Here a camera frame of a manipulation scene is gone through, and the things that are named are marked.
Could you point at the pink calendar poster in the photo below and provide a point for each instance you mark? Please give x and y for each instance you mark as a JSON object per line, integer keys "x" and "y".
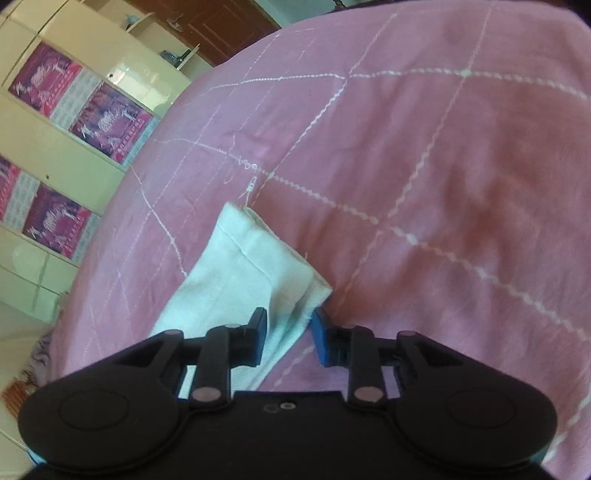
{"x": 111, "y": 122}
{"x": 9, "y": 189}
{"x": 44, "y": 76}
{"x": 57, "y": 219}

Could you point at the brown wooden door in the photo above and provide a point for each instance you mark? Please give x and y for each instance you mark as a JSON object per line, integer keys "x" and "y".
{"x": 221, "y": 27}

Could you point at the bed with pink checked sheet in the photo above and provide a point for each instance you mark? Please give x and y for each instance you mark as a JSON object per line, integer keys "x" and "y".
{"x": 415, "y": 161}

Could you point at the cream wardrobe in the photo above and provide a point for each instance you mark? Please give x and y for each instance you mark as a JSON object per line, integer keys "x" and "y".
{"x": 78, "y": 157}

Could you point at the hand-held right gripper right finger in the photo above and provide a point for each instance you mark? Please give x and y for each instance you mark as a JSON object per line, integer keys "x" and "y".
{"x": 321, "y": 339}

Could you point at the white pants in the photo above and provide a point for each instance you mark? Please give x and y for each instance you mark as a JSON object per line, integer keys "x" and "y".
{"x": 240, "y": 277}

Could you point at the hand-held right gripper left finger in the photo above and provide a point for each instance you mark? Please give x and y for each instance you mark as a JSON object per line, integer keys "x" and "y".
{"x": 258, "y": 334}

